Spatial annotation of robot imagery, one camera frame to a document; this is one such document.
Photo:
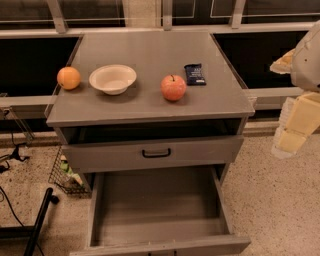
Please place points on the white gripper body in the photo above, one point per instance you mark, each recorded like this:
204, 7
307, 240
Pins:
307, 65

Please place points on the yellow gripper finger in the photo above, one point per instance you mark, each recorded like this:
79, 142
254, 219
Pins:
299, 118
283, 64

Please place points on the red apple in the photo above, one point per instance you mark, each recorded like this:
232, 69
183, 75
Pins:
173, 87

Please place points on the grey top drawer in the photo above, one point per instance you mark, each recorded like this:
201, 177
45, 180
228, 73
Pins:
122, 156

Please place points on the grey drawer cabinet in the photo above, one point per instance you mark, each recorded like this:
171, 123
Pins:
86, 115

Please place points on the open grey middle drawer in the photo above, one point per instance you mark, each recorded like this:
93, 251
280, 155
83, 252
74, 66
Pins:
160, 212

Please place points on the dark blue snack packet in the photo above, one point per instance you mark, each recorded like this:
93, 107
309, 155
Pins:
194, 75

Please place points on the white bowl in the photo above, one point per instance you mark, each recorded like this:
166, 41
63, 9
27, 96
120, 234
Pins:
112, 79

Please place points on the orange fruit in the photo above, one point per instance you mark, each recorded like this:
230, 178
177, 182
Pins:
68, 78

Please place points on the metal window railing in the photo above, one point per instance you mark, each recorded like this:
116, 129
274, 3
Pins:
27, 18

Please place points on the black stand leg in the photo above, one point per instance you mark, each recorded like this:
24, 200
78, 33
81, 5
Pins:
31, 233

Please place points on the black drawer handle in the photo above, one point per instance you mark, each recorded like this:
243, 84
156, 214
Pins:
156, 154

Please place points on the black wire basket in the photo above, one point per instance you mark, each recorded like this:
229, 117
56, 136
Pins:
63, 177

